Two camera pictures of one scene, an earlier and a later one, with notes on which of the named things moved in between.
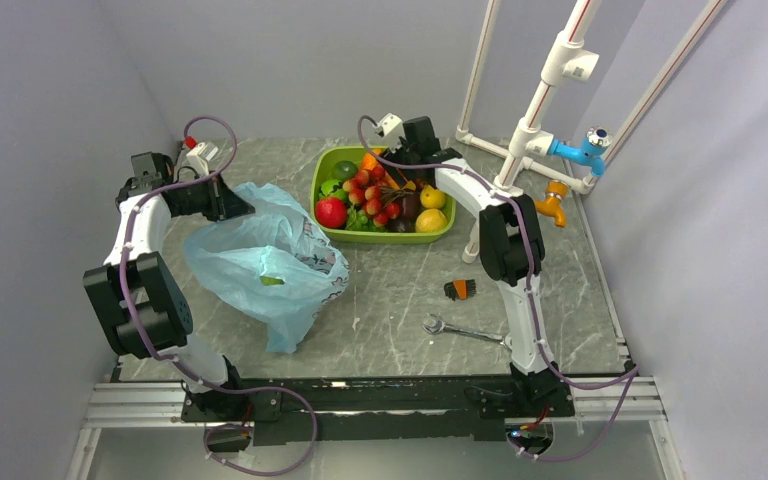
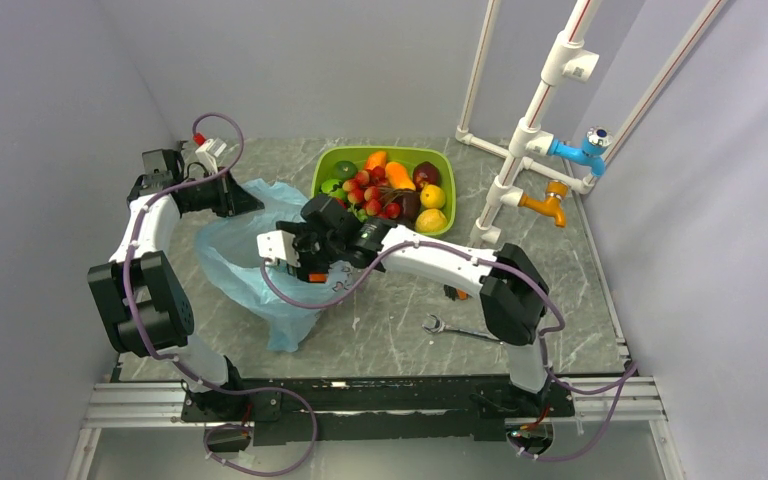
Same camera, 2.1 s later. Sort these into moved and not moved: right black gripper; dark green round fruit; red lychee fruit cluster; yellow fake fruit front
Moved: right black gripper
Not moved: yellow fake fruit front; red lychee fruit cluster; dark green round fruit
